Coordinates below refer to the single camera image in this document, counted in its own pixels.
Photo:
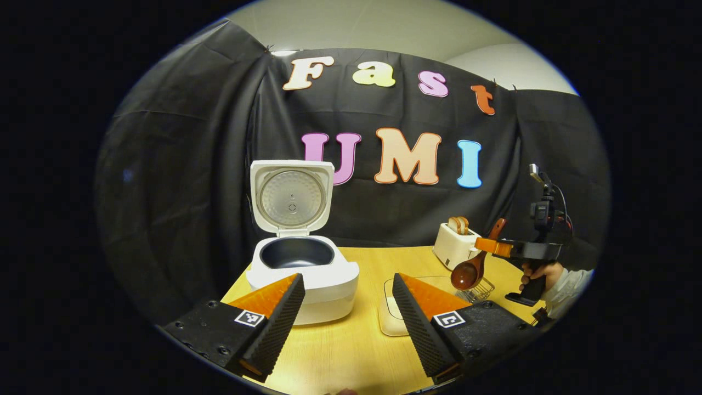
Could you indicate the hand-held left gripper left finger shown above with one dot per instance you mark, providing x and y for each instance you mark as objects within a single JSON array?
[{"x": 277, "y": 323}]

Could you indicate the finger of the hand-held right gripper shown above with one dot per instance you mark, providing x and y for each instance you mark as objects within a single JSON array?
[{"x": 493, "y": 247}]

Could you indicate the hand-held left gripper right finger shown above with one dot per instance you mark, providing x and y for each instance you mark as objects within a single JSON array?
[{"x": 419, "y": 323}]

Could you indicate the brown wooden spoon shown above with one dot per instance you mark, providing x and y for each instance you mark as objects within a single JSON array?
[{"x": 466, "y": 274}]

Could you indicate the white rice cooker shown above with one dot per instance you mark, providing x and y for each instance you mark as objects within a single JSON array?
[{"x": 329, "y": 285}]

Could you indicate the clear plastic container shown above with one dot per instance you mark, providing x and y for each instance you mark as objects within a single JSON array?
[{"x": 386, "y": 323}]

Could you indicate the toast bread slice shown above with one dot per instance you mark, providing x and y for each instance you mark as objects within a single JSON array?
[
  {"x": 465, "y": 225},
  {"x": 454, "y": 225}
]

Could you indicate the white toaster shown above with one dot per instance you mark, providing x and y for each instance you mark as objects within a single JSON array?
[{"x": 449, "y": 249}]

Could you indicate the black backdrop cloth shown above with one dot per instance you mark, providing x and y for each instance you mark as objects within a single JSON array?
[{"x": 181, "y": 192}]

